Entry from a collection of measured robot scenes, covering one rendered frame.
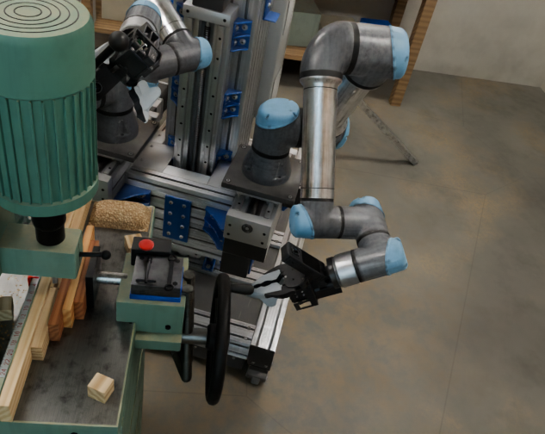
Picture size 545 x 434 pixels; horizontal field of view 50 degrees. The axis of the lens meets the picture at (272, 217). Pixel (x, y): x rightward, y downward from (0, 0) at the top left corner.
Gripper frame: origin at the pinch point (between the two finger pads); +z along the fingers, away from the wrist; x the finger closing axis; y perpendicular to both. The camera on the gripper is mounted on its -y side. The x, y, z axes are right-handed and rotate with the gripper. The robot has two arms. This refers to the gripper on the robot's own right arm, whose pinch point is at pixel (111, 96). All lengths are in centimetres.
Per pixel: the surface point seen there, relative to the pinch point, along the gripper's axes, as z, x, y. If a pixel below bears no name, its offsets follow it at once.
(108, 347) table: 23.1, 30.4, -28.5
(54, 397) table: 35, 25, -34
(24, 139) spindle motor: 20.8, -8.7, -3.6
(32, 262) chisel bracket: 15.7, 9.9, -28.3
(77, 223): -6.8, 18.7, -33.4
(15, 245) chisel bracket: 15.0, 5.8, -27.9
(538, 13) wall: -324, 234, 117
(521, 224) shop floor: -145, 233, 37
